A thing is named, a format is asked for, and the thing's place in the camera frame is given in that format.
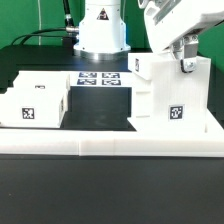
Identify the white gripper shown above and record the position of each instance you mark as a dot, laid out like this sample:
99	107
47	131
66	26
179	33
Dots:
169	22

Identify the white drawer cabinet box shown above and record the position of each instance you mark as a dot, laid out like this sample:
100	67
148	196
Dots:
164	98

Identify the white front drawer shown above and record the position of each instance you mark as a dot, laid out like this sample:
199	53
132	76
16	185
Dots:
38	108

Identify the white drawer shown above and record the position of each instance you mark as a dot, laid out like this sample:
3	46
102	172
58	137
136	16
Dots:
41	83
38	108

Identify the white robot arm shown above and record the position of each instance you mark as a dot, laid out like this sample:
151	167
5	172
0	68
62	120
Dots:
102	31

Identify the white rear drawer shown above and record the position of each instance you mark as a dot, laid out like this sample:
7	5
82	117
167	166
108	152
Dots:
41	83

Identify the fiducial marker sheet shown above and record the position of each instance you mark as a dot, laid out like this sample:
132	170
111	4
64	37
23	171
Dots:
100	79

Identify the black connector box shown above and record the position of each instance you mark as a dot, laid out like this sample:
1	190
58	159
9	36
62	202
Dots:
69	42

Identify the white L-shaped border fence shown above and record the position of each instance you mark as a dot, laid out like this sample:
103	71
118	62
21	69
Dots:
210	143

